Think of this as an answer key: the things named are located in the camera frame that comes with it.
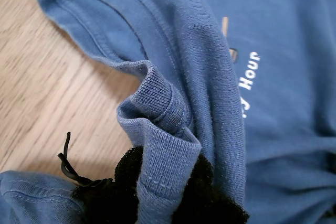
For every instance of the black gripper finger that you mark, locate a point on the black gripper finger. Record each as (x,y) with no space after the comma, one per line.
(204,203)
(110,203)

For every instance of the blue printed T-shirt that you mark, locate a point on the blue printed T-shirt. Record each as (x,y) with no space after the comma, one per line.
(183,24)

